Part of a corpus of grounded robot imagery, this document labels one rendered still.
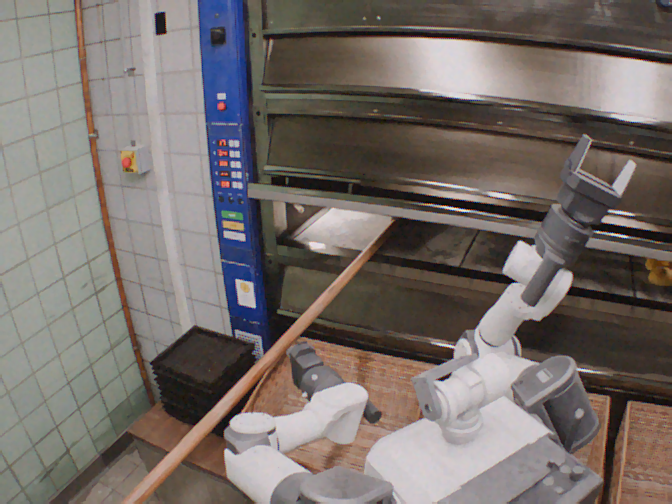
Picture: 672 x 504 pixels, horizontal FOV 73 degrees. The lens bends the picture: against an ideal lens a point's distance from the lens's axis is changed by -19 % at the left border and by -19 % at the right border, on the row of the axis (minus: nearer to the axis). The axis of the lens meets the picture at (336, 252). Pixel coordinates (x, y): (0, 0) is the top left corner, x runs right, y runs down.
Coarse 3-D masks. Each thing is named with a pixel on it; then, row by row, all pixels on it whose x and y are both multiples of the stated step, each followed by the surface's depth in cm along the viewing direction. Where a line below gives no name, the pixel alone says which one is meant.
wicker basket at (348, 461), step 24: (288, 360) 195; (336, 360) 188; (360, 360) 184; (384, 360) 180; (408, 360) 177; (264, 384) 180; (288, 384) 197; (360, 384) 186; (384, 384) 182; (264, 408) 183; (288, 408) 195; (384, 408) 183; (408, 408) 179; (360, 432) 182; (384, 432) 182; (288, 456) 172; (312, 456) 172; (336, 456) 172; (360, 456) 171
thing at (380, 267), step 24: (288, 240) 187; (336, 264) 177; (384, 264) 169; (408, 264) 168; (432, 264) 167; (480, 288) 158; (504, 288) 155; (576, 288) 149; (624, 312) 140; (648, 312) 136
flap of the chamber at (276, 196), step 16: (256, 192) 161; (272, 192) 159; (336, 208) 151; (352, 208) 149; (368, 208) 147; (384, 208) 145; (400, 208) 143; (464, 208) 151; (448, 224) 138; (464, 224) 137; (480, 224) 135; (496, 224) 133; (592, 240) 123; (656, 240) 127; (640, 256) 118; (656, 256) 116
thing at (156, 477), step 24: (384, 240) 180; (360, 264) 164; (336, 288) 151; (312, 312) 140; (288, 336) 131; (264, 360) 122; (240, 384) 114; (216, 408) 107; (192, 432) 100; (168, 456) 93; (144, 480) 87
